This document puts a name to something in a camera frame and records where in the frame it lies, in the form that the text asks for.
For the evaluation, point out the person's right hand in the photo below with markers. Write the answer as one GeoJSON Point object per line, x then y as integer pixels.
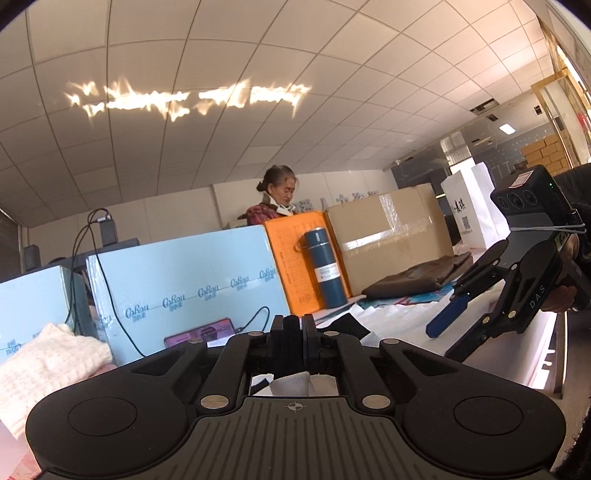
{"type": "Point", "coordinates": [565, 299]}

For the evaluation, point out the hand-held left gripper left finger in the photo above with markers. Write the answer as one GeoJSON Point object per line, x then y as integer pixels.
{"type": "Point", "coordinates": [284, 346]}

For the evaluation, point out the black speaker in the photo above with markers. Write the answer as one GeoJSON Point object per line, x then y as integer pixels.
{"type": "Point", "coordinates": [31, 258]}

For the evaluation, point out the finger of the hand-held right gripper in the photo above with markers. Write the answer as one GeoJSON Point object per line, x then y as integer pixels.
{"type": "Point", "coordinates": [475, 339]}
{"type": "Point", "coordinates": [445, 318]}

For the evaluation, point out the orange box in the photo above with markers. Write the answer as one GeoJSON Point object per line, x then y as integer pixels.
{"type": "Point", "coordinates": [288, 258]}

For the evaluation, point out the black cloth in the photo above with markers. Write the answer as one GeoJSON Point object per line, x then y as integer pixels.
{"type": "Point", "coordinates": [351, 325]}

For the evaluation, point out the black power adapter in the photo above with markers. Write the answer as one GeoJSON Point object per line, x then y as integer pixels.
{"type": "Point", "coordinates": [108, 230]}

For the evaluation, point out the cream knit sweater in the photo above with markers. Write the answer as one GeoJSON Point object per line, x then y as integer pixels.
{"type": "Point", "coordinates": [51, 364]}

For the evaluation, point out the person's right forearm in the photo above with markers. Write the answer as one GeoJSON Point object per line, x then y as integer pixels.
{"type": "Point", "coordinates": [579, 194]}

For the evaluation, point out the dark window blind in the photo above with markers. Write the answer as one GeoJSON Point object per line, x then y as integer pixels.
{"type": "Point", "coordinates": [9, 244]}

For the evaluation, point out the folded brown clothes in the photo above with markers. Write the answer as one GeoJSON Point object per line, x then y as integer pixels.
{"type": "Point", "coordinates": [411, 277]}

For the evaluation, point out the light blue carton with label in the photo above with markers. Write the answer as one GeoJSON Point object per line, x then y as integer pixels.
{"type": "Point", "coordinates": [37, 304]}

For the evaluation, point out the large cardboard box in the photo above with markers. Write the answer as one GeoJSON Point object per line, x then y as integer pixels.
{"type": "Point", "coordinates": [388, 230]}

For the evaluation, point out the person's dark clothing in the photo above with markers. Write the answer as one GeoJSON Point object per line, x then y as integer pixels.
{"type": "Point", "coordinates": [579, 447]}

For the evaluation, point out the smartphone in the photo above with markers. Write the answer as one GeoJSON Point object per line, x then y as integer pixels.
{"type": "Point", "coordinates": [198, 333]}

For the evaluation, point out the white garment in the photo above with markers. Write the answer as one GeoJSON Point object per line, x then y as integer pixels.
{"type": "Point", "coordinates": [290, 384]}

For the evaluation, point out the dark blue thermos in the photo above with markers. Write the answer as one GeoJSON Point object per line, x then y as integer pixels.
{"type": "Point", "coordinates": [325, 267]}

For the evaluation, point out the white paper bag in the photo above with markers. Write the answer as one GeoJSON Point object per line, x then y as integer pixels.
{"type": "Point", "coordinates": [471, 203]}

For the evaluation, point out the stack of cardboard boxes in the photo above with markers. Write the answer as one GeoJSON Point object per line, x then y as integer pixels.
{"type": "Point", "coordinates": [547, 154]}

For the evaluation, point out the blue printed plastic sheet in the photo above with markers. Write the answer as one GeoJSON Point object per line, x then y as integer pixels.
{"type": "Point", "coordinates": [406, 299]}

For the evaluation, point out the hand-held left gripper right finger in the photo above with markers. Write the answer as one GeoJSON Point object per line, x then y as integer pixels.
{"type": "Point", "coordinates": [310, 346]}

